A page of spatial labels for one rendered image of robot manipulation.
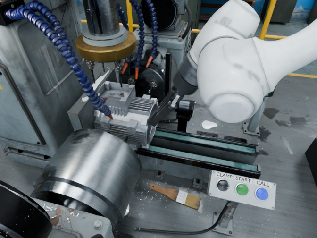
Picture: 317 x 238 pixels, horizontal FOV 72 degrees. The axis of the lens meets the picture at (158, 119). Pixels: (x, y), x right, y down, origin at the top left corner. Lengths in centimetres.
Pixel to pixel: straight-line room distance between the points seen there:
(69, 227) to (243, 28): 52
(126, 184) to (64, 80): 46
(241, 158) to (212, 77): 63
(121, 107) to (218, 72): 46
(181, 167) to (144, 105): 30
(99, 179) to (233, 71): 38
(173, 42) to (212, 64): 74
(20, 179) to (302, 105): 150
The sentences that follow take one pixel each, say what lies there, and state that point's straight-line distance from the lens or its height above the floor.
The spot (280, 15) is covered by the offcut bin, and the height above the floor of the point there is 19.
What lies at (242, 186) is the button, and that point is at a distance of 64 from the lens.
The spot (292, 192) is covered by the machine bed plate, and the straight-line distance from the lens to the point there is 105.
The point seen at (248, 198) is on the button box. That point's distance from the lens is 65.
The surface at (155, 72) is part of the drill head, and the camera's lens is 96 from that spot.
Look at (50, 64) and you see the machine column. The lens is 82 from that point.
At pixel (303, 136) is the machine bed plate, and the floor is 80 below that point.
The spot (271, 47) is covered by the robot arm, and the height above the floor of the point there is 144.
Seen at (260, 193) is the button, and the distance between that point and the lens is 65.
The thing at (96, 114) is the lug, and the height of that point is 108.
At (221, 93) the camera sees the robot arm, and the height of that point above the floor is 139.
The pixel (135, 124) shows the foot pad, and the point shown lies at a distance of 76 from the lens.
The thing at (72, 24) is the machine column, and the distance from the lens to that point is 91.
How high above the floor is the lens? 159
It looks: 42 degrees down
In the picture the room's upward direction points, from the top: straight up
